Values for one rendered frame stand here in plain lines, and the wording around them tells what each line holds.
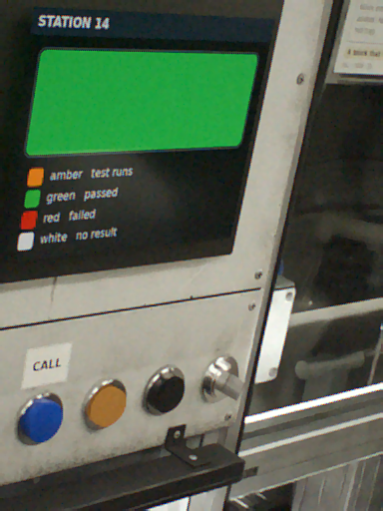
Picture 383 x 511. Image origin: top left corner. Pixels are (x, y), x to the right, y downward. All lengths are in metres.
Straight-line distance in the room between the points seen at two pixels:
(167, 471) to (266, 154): 0.25
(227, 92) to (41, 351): 0.22
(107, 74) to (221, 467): 0.35
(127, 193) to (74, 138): 0.07
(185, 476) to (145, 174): 0.25
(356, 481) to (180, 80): 0.85
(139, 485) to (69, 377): 0.10
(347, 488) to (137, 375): 0.69
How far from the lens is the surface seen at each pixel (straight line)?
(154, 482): 1.01
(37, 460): 0.98
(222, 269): 1.03
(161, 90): 0.89
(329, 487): 1.67
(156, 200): 0.92
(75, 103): 0.84
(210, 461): 1.06
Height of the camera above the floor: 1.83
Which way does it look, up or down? 18 degrees down
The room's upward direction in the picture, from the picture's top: 11 degrees clockwise
